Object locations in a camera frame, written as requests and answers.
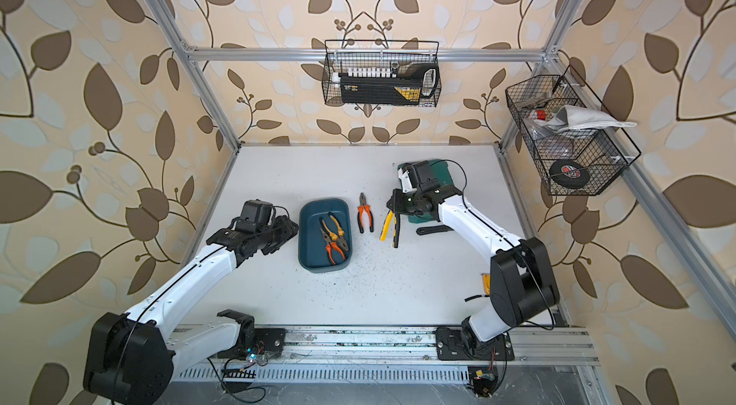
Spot yellow black combination pliers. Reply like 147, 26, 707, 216
379, 210, 401, 249

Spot orange handled pliers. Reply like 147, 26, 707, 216
358, 192, 375, 234

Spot teal plastic storage box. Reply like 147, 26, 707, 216
298, 198, 353, 274

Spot orange long nose pliers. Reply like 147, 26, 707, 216
319, 217, 349, 265

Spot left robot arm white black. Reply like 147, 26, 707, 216
82, 215, 299, 404

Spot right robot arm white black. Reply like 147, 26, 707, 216
386, 186, 560, 343

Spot black yellow tool box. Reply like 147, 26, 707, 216
335, 64, 441, 106

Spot green tool case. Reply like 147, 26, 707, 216
407, 160, 455, 222

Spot yellow tape measure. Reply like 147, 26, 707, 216
481, 273, 491, 297

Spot black red wheel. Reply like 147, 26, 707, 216
549, 160, 590, 190

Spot grey cloth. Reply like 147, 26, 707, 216
545, 105, 637, 131

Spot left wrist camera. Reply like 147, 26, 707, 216
235, 199, 274, 234

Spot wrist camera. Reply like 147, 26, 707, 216
235, 199, 274, 234
398, 161, 441, 195

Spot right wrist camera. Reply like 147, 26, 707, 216
398, 161, 441, 195

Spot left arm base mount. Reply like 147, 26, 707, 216
216, 328, 288, 362

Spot back wire basket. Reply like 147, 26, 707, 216
321, 38, 442, 107

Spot wire basket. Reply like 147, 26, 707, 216
505, 66, 641, 196
321, 38, 442, 107

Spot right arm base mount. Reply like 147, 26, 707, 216
434, 326, 515, 362

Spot right wire basket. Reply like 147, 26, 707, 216
505, 66, 641, 196

